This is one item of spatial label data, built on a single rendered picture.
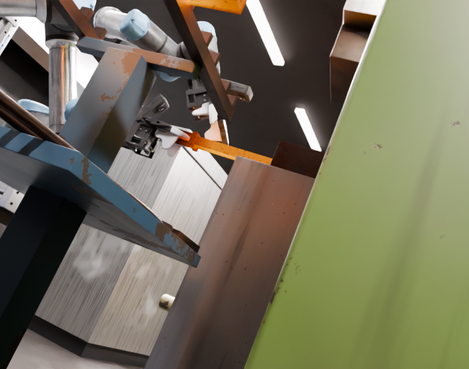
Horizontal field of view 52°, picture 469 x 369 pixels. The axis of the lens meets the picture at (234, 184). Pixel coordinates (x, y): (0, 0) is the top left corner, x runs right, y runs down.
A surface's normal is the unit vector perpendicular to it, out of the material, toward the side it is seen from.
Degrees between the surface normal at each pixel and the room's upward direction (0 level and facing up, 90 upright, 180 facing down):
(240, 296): 90
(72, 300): 90
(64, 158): 90
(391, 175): 90
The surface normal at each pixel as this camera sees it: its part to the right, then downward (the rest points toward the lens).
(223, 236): -0.20, -0.37
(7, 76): 0.86, 0.22
